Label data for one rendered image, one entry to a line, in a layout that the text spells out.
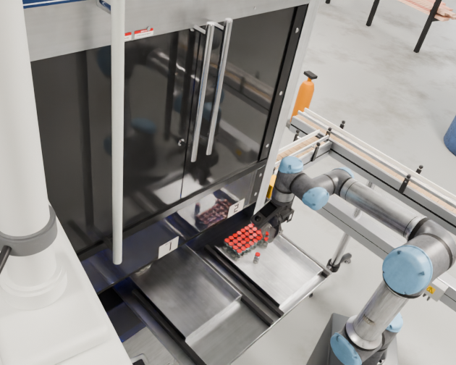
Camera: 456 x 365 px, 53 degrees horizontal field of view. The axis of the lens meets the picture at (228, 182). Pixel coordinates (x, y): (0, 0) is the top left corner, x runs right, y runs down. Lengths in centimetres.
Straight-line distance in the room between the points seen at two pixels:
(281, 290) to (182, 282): 37
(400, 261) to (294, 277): 64
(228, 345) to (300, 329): 124
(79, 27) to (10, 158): 44
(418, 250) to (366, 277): 194
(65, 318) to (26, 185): 24
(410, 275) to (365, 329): 30
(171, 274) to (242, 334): 34
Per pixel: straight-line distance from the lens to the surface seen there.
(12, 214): 65
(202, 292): 167
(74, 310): 77
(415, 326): 309
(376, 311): 142
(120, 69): 96
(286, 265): 183
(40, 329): 76
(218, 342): 158
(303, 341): 273
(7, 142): 58
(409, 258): 124
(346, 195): 150
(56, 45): 96
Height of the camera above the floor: 222
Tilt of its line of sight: 39 degrees down
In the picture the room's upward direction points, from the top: 11 degrees clockwise
